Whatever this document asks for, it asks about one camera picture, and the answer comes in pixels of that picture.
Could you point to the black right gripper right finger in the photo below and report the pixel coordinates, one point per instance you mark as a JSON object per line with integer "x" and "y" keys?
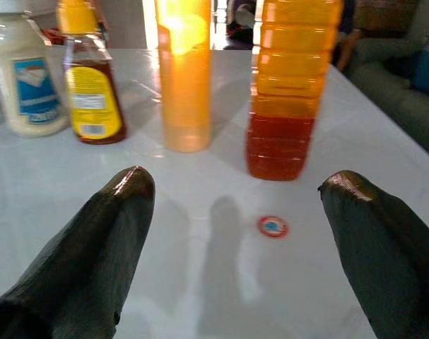
{"x": 387, "y": 268}

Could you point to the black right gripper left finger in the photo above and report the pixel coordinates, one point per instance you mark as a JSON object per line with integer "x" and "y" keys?
{"x": 87, "y": 265}

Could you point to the round red blue sticker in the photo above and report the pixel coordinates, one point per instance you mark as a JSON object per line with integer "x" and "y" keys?
{"x": 273, "y": 227}

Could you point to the honey bottle yellow label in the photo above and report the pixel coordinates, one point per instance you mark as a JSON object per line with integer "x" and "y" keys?
{"x": 94, "y": 106}

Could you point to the green sofa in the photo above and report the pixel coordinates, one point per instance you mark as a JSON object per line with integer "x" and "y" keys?
{"x": 394, "y": 106}

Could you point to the tall orange translucent tumbler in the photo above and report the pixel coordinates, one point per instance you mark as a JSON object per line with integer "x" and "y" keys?
{"x": 184, "y": 88}

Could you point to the white mayonnaise jar blue label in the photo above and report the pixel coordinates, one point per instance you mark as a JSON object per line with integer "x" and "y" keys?
{"x": 9, "y": 53}

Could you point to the seated person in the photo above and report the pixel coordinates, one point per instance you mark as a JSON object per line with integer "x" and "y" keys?
{"x": 348, "y": 46}

